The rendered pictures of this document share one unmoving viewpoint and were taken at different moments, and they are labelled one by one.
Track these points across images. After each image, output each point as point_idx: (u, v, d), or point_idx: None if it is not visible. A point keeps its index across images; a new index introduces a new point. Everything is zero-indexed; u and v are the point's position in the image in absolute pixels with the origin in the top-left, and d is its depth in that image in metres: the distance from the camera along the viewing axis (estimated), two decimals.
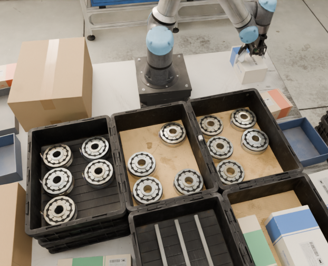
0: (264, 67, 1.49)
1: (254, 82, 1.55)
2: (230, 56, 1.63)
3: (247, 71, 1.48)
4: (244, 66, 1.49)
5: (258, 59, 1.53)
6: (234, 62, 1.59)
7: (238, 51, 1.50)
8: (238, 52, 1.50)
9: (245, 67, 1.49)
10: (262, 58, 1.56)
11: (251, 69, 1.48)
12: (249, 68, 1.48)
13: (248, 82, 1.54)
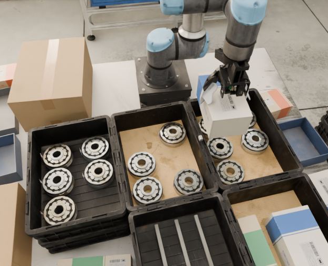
0: (248, 114, 0.87)
1: (231, 135, 0.93)
2: (196, 88, 1.01)
3: (215, 121, 0.85)
4: (213, 111, 0.87)
5: (239, 98, 0.90)
6: None
7: (203, 85, 0.88)
8: (203, 86, 0.88)
9: (213, 113, 0.87)
10: (247, 97, 0.93)
11: (223, 117, 0.86)
12: (221, 116, 0.86)
13: (221, 135, 0.92)
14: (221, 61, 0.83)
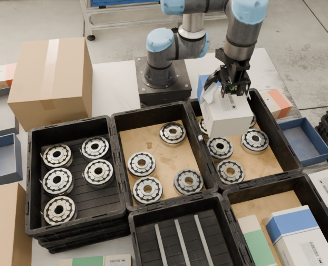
0: (248, 114, 0.87)
1: (232, 135, 0.93)
2: (197, 88, 1.01)
3: (216, 121, 0.86)
4: (213, 111, 0.87)
5: (239, 98, 0.90)
6: None
7: (204, 85, 0.88)
8: (203, 86, 0.88)
9: (214, 113, 0.87)
10: (247, 97, 0.93)
11: (224, 117, 0.86)
12: (221, 116, 0.86)
13: (221, 135, 0.92)
14: (222, 61, 0.83)
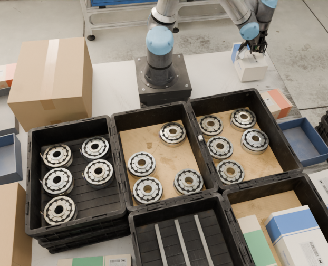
0: (264, 65, 1.48)
1: (254, 79, 1.54)
2: (232, 53, 1.62)
3: (246, 68, 1.47)
4: (244, 63, 1.48)
5: (259, 56, 1.51)
6: (235, 59, 1.58)
7: (239, 48, 1.49)
8: (238, 49, 1.49)
9: (245, 64, 1.48)
10: (263, 56, 1.54)
11: (251, 66, 1.47)
12: (249, 66, 1.47)
13: (248, 79, 1.53)
14: None
